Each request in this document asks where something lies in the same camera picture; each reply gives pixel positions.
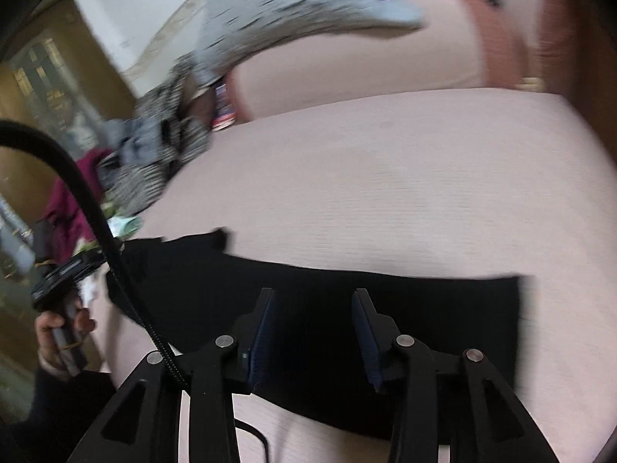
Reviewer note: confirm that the grey cloth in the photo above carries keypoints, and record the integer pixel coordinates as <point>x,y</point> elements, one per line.
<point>140,140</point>

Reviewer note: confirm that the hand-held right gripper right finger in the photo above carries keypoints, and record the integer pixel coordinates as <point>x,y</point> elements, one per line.
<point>369,342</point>

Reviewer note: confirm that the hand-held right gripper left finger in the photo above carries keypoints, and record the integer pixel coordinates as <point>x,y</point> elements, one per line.
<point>262,342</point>

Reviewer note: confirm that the pink pillow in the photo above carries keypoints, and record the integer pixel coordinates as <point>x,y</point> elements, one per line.
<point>366,53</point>

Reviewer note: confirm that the pink bed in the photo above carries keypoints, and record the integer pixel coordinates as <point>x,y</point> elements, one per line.
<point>385,193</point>

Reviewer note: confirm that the person's left hand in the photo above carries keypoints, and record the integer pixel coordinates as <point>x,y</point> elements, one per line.
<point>53,328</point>

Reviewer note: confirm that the grey speckled blanket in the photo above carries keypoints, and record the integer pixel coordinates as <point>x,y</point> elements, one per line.
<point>289,14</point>

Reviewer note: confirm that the maroon cloth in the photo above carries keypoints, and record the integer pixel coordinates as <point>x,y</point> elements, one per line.
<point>72,197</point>

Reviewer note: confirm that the red and blue box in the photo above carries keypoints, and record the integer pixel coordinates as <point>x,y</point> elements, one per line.
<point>224,106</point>

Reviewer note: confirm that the black and white patterned cloth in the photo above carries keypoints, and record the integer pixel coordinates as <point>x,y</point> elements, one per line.
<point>164,135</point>

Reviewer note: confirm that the black pants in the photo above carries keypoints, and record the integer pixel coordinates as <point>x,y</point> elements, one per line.
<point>308,337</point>

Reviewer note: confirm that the person's left forearm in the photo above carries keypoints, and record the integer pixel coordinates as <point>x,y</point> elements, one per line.
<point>53,405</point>

